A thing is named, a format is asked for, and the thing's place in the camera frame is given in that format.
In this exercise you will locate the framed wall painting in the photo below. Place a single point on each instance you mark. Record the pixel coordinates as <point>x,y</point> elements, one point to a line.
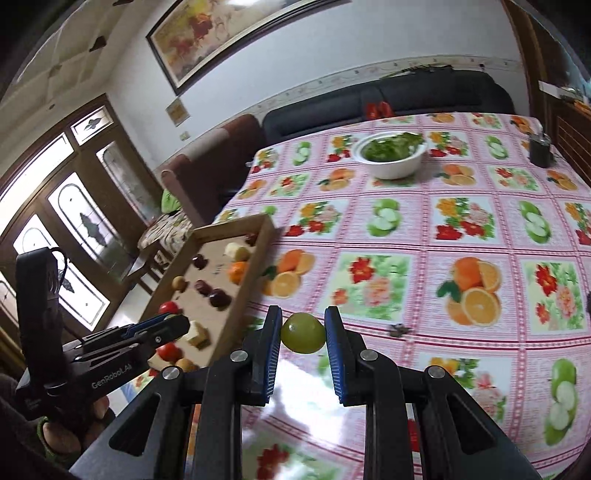
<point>193,36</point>

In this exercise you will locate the white bowl of greens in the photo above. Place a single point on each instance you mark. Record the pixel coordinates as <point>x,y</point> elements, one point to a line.
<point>391,155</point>

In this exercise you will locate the tan longan fruit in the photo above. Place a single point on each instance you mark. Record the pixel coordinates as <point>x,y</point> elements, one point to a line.
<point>179,284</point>

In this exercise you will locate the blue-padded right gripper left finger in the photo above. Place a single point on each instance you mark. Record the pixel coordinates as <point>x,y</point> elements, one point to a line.
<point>189,424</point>

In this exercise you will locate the small wall plaque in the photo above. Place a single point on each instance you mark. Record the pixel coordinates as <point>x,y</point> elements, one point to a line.
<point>177,112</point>

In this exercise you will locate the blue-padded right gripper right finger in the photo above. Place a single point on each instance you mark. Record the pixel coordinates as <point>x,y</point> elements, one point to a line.
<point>457,438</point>

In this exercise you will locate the red item on sofa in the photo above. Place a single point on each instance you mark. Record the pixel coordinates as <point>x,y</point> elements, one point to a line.
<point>380,110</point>

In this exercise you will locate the brown cardboard tray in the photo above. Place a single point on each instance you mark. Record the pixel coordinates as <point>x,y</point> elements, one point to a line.
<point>213,332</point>

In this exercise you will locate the maroon armchair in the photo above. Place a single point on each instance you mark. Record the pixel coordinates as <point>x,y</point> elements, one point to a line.
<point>205,173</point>

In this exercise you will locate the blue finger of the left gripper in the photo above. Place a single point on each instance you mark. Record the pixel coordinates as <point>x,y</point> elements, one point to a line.
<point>166,324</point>

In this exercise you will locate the red cherry tomato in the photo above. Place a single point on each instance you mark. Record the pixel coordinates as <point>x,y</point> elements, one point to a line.
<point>169,307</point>

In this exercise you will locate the wooden cabinet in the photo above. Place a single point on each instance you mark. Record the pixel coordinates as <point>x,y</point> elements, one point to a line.
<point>550,75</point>

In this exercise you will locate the black cup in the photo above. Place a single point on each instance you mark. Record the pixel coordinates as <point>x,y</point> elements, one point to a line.
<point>540,153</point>

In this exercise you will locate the black leather sofa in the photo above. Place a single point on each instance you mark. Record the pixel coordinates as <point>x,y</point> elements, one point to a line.
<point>422,91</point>

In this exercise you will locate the orange mandarin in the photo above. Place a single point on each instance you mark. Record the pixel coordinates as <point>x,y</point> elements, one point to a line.
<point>236,271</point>

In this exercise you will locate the wooden glass-panel door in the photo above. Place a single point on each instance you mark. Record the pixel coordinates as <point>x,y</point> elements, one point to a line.
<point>84,188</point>

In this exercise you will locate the left hand with glove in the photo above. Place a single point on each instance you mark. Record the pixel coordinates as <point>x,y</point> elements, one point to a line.
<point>64,447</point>

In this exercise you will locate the wooden side table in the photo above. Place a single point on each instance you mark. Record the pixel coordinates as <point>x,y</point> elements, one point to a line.
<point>146,264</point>

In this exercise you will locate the pink fruit-print tablecloth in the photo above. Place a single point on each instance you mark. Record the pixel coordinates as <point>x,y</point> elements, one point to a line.
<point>478,263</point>

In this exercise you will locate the dark red jujube date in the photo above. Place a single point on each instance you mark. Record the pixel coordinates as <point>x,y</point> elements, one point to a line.
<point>202,287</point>

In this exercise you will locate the green grape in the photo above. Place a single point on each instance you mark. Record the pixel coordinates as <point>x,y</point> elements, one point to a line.
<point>303,333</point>

